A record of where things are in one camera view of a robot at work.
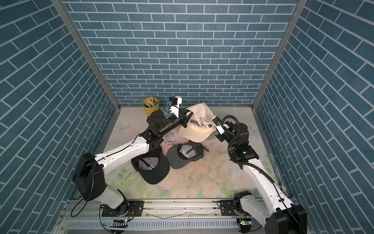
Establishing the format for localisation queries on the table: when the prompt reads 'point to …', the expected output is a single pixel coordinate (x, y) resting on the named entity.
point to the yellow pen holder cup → (150, 105)
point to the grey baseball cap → (180, 155)
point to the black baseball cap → (152, 166)
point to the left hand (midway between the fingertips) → (198, 110)
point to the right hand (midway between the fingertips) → (220, 121)
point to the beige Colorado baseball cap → (200, 126)
